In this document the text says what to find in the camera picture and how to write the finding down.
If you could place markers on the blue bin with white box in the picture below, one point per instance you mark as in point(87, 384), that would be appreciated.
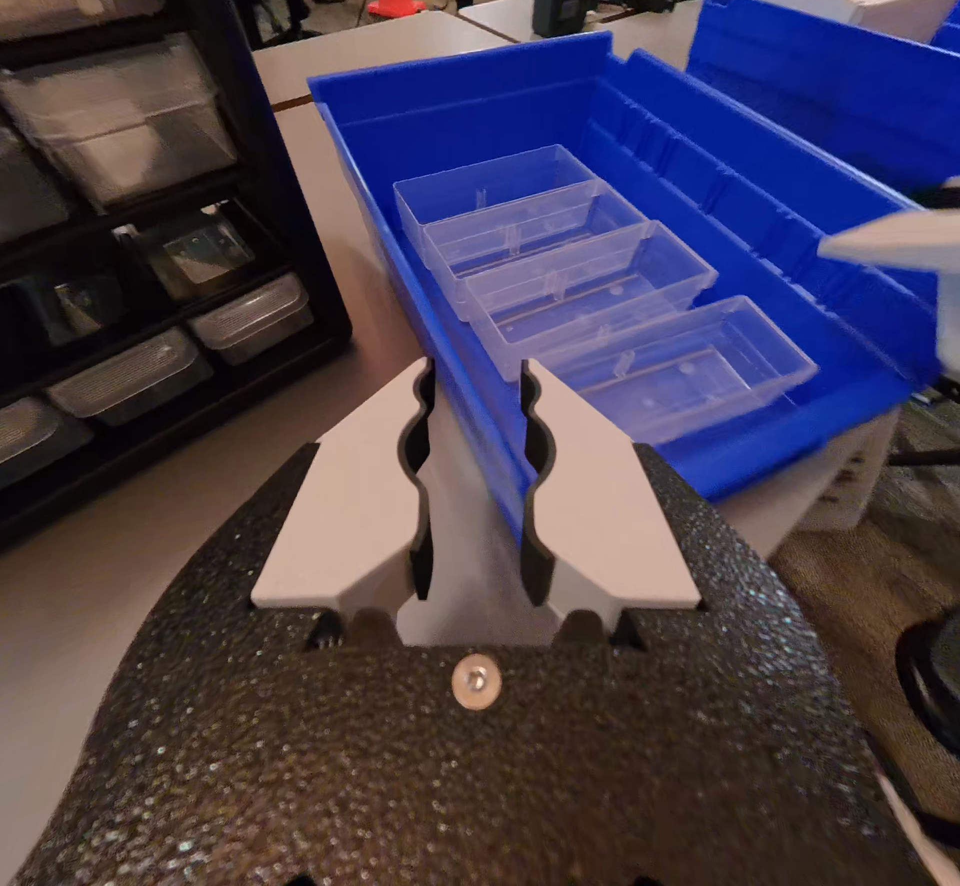
point(810, 83)

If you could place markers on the clear plastic drawer tray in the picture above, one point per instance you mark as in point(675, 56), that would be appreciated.
point(487, 180)
point(600, 286)
point(540, 225)
point(675, 376)

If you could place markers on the black round object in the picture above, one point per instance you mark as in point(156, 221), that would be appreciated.
point(930, 676)

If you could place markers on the black charger device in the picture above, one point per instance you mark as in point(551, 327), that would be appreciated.
point(564, 4)

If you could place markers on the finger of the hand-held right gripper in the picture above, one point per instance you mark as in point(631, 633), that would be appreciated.
point(892, 240)
point(949, 331)

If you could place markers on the set of clear cabinet drawers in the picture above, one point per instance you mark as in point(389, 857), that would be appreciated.
point(120, 128)

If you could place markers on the blue plastic storage bin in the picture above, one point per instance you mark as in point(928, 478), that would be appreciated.
point(465, 105)

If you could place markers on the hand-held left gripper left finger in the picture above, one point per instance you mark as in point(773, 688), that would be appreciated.
point(345, 518)

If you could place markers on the black drawer cabinet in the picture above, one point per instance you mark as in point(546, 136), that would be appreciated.
point(247, 113)

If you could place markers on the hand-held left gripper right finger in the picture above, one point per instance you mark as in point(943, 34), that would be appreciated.
point(607, 518)

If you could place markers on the grey desk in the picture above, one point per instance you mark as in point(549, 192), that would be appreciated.
point(112, 638)
point(660, 30)
point(390, 38)

